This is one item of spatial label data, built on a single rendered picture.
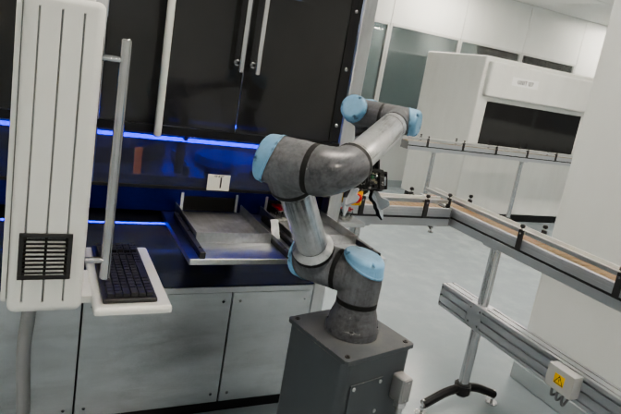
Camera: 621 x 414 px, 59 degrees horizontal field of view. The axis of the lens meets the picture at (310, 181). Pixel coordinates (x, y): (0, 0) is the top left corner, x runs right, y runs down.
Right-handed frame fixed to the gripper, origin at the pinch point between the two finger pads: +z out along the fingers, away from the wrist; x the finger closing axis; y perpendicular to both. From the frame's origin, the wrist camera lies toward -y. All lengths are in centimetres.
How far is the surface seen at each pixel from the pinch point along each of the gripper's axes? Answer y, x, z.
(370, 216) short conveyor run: -62, 60, -8
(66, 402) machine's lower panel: -99, -54, 66
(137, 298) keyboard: -26, -57, 24
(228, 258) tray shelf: -30.0, -27.5, 12.5
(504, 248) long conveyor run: -21, 102, 4
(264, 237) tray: -38.6, -9.4, 5.2
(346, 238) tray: -33.0, 22.0, 4.1
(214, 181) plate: -60, -19, -15
